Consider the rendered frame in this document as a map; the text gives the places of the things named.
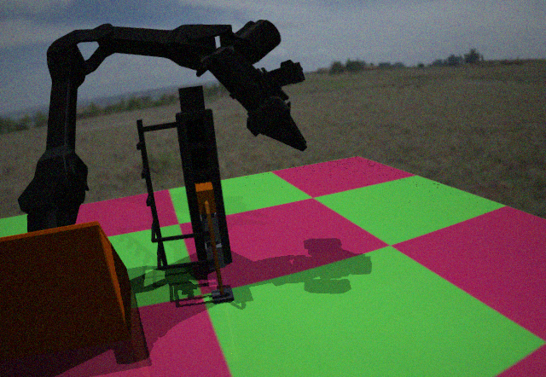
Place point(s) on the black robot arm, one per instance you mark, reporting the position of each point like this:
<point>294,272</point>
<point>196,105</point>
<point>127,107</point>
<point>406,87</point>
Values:
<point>54,195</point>

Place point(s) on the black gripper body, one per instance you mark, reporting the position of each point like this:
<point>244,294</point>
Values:
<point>262,109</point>

